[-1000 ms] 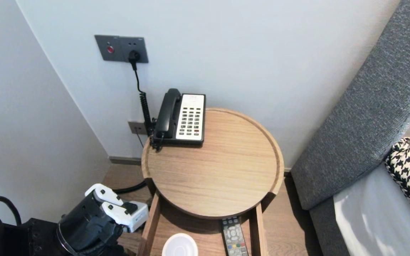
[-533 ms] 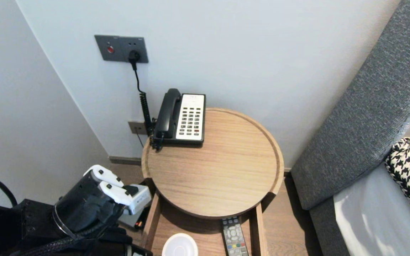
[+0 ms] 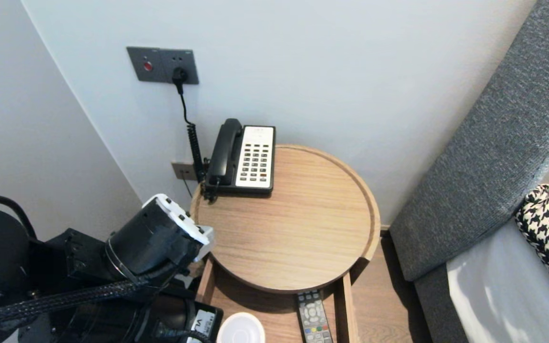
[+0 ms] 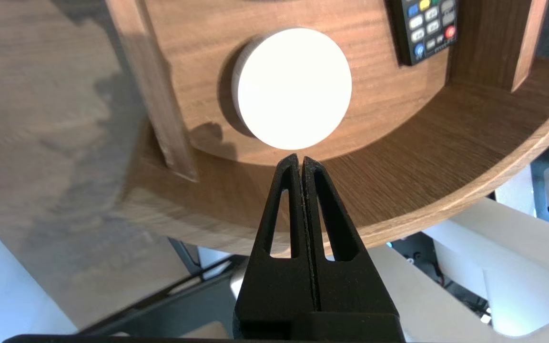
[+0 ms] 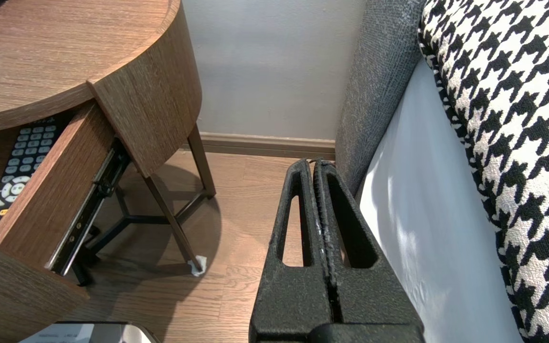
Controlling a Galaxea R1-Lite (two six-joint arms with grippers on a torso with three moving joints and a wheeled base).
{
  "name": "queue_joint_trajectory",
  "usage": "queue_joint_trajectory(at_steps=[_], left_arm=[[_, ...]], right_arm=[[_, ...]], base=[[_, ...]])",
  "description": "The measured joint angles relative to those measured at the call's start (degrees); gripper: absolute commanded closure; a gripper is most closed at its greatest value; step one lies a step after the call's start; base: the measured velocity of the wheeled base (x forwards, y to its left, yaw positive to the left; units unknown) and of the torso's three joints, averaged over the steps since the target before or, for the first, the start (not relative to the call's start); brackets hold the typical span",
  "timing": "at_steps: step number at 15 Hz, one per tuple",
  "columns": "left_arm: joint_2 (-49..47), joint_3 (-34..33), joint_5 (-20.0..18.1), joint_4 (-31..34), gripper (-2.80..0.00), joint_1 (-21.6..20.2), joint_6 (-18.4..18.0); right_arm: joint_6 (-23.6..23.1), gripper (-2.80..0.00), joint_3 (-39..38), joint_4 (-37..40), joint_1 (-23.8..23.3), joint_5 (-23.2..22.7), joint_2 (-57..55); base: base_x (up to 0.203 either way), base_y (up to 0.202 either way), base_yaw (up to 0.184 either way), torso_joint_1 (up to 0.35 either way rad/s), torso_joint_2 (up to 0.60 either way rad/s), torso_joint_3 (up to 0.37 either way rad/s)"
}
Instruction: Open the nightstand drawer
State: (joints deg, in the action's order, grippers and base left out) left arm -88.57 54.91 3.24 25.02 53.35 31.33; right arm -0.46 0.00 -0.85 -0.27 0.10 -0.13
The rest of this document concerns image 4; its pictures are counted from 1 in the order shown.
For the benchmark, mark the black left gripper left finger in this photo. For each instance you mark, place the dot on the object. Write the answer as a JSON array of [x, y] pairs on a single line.
[[274, 290]]

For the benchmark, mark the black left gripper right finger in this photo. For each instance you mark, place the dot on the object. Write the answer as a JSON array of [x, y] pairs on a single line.
[[350, 290]]

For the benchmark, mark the curved wooden table drawer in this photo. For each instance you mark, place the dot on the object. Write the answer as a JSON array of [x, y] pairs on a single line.
[[398, 157]]

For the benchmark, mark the white round smart speaker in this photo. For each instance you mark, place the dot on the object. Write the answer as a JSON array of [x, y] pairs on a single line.
[[293, 90]]

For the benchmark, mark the black TV remote control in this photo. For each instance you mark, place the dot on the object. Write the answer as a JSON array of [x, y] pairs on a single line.
[[427, 28]]

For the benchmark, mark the silver robot chassis with label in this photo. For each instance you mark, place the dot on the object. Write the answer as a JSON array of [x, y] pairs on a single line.
[[517, 267]]

